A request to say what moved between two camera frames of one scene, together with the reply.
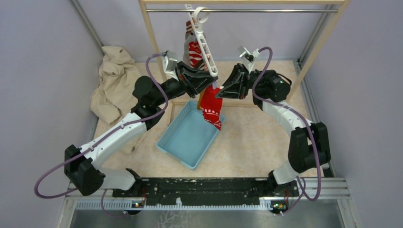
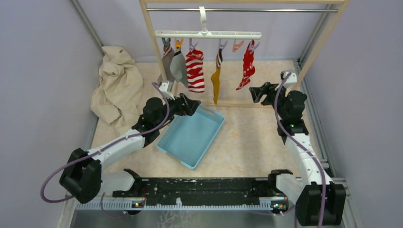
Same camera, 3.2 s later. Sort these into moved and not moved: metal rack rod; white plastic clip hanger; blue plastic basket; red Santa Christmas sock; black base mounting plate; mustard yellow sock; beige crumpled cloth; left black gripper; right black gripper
Moved: right black gripper; mustard yellow sock; left black gripper; white plastic clip hanger; red Santa Christmas sock
Not moved: metal rack rod; blue plastic basket; black base mounting plate; beige crumpled cloth
